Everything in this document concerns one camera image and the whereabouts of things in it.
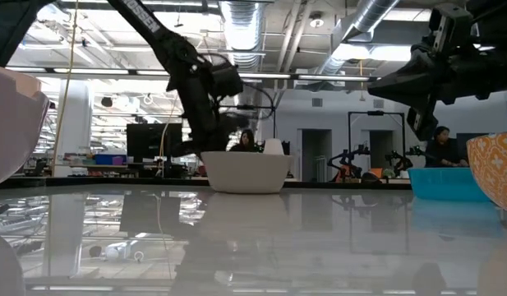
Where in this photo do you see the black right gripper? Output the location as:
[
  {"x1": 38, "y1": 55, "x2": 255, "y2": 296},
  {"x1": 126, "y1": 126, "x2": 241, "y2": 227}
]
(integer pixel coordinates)
[{"x1": 366, "y1": 39, "x2": 507, "y2": 110}]

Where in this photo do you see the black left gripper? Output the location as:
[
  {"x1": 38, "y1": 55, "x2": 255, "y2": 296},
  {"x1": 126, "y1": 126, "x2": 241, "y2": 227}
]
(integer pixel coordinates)
[{"x1": 166, "y1": 61, "x2": 256, "y2": 159}]

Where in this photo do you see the person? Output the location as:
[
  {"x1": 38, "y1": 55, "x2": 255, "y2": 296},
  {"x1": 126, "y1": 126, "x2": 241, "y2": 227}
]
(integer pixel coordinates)
[
  {"x1": 228, "y1": 128, "x2": 260, "y2": 153},
  {"x1": 424, "y1": 125, "x2": 470, "y2": 169}
]

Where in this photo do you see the white cone-shaped object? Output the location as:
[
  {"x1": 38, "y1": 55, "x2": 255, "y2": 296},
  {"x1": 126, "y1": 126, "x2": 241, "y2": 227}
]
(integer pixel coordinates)
[{"x1": 262, "y1": 137, "x2": 285, "y2": 156}]

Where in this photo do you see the black computer monitor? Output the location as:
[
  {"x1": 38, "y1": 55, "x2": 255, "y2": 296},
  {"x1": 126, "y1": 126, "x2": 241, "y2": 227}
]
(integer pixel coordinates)
[{"x1": 126, "y1": 122, "x2": 184, "y2": 164}]

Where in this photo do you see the blue storage bin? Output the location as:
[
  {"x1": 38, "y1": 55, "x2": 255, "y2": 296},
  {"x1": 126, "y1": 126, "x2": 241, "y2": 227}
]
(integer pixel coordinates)
[{"x1": 94, "y1": 153, "x2": 127, "y2": 167}]

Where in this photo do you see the teal bowl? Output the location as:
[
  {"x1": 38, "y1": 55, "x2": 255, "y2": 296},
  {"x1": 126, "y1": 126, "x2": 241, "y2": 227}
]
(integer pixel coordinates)
[{"x1": 408, "y1": 167, "x2": 491, "y2": 203}]

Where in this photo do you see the orange white patterned bowl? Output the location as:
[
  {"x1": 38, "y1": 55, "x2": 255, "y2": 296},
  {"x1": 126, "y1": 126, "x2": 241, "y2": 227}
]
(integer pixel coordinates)
[{"x1": 466, "y1": 130, "x2": 507, "y2": 215}]

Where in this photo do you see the white square column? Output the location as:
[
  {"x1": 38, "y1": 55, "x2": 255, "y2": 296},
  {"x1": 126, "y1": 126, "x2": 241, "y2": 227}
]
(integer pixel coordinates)
[{"x1": 54, "y1": 78, "x2": 94, "y2": 178}]

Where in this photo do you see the pink bowl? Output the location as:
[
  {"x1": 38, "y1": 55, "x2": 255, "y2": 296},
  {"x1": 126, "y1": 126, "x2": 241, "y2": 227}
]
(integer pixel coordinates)
[{"x1": 0, "y1": 64, "x2": 51, "y2": 189}]

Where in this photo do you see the black metal frame stand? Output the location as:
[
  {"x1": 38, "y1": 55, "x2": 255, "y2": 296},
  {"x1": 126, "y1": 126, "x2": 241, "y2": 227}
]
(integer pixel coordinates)
[{"x1": 347, "y1": 109, "x2": 407, "y2": 168}]

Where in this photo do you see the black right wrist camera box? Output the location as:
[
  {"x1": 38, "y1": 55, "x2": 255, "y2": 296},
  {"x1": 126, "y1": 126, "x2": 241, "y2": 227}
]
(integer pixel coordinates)
[{"x1": 406, "y1": 102, "x2": 440, "y2": 142}]

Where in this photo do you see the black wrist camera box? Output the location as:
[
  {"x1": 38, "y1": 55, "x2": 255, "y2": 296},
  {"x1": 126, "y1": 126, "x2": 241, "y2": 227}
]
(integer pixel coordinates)
[
  {"x1": 210, "y1": 61, "x2": 245, "y2": 99},
  {"x1": 406, "y1": 102, "x2": 440, "y2": 142}
]

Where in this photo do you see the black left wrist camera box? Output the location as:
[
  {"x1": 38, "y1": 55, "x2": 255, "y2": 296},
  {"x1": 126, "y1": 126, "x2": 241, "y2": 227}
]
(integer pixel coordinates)
[{"x1": 210, "y1": 61, "x2": 245, "y2": 99}]

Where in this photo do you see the yellow hanging cable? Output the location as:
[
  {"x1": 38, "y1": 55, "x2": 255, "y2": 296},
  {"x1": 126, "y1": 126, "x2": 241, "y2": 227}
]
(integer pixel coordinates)
[{"x1": 50, "y1": 0, "x2": 81, "y2": 168}]

